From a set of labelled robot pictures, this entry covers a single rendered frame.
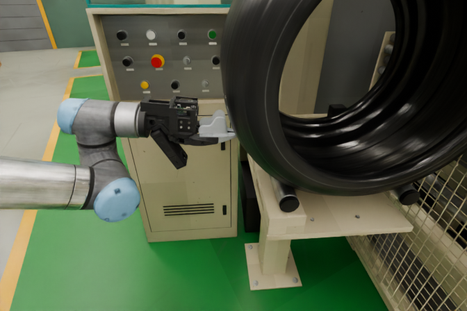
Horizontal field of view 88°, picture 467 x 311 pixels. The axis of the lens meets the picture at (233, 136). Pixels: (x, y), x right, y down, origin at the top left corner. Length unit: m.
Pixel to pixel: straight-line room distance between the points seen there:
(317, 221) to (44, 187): 0.57
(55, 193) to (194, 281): 1.14
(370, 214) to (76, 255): 1.56
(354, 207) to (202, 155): 0.72
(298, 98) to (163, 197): 0.90
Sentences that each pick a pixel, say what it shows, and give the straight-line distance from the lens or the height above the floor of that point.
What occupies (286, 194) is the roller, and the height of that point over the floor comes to 0.92.
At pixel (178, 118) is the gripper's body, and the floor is 1.09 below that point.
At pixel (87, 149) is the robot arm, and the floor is 1.03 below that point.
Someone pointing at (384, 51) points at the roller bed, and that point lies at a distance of 1.06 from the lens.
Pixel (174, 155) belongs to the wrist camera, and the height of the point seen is 0.99.
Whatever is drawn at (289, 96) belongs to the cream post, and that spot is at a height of 1.02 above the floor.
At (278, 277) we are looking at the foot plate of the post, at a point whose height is 0.01.
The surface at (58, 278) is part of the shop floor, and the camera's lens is 1.76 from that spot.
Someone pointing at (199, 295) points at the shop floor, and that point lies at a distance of 1.46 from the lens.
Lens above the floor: 1.29
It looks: 29 degrees down
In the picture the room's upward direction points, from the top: straight up
